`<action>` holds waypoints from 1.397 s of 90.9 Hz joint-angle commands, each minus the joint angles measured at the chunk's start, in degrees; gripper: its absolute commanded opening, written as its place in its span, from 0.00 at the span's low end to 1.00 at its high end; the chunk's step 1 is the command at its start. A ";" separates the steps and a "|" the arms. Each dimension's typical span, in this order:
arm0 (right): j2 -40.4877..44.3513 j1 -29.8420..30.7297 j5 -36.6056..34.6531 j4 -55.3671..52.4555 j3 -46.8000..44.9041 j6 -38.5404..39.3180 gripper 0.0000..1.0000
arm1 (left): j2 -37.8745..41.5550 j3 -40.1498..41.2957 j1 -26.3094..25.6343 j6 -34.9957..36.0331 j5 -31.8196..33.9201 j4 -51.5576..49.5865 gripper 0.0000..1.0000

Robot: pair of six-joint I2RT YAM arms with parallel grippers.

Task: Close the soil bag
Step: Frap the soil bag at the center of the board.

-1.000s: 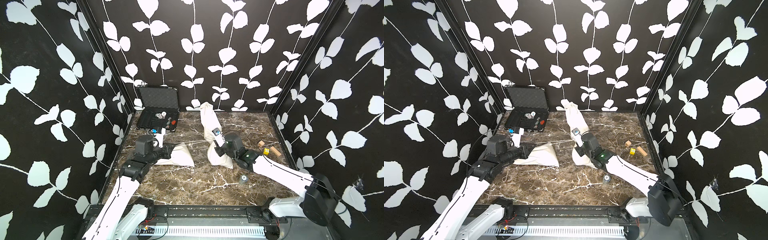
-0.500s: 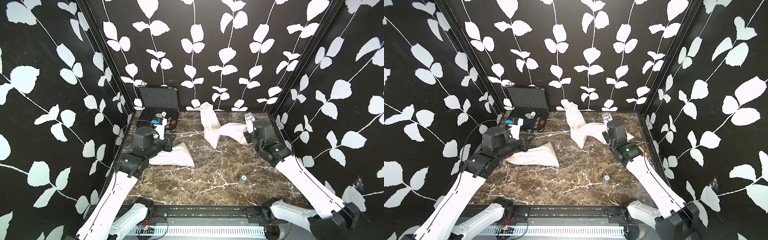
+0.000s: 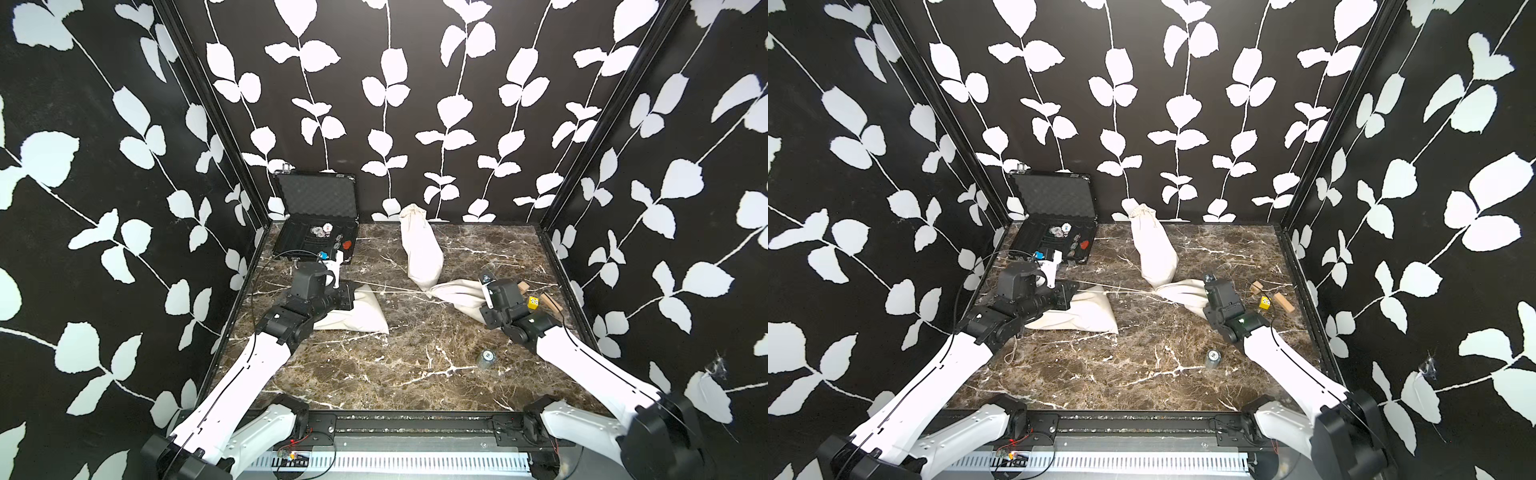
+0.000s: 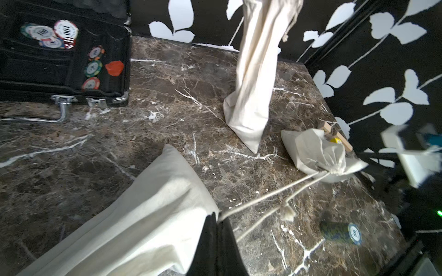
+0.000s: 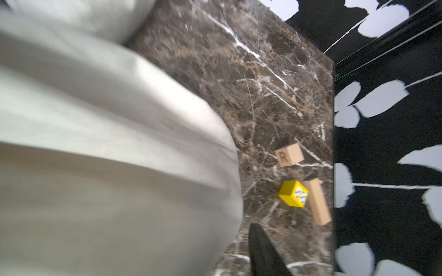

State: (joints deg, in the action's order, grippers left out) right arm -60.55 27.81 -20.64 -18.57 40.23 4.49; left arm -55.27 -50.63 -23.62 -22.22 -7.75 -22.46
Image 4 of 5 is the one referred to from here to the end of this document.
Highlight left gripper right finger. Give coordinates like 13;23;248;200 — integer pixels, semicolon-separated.
217;218;249;276

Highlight poker chips in slot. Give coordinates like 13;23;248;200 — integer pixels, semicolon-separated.
81;45;105;90

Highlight poker chip stack roll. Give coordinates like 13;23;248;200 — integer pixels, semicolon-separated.
320;221;362;246

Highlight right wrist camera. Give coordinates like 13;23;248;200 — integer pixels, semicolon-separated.
381;124;442;189

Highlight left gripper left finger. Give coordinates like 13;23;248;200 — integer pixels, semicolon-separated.
186;213;218;276

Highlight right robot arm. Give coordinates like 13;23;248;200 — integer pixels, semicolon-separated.
357;152;442;242

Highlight tall white cloth bag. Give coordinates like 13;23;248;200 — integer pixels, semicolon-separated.
223;0;303;154

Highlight long wooden block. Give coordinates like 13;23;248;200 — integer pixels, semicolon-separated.
318;122;353;152

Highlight white poker chips pile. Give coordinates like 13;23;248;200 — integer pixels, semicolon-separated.
20;20;79;49

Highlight yellow dice cube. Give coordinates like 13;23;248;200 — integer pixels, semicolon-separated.
329;138;343;144

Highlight red guitar pick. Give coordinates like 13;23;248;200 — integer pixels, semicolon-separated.
105;60;124;77

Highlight black poker chip case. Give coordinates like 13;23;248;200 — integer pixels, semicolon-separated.
1;1;131;121

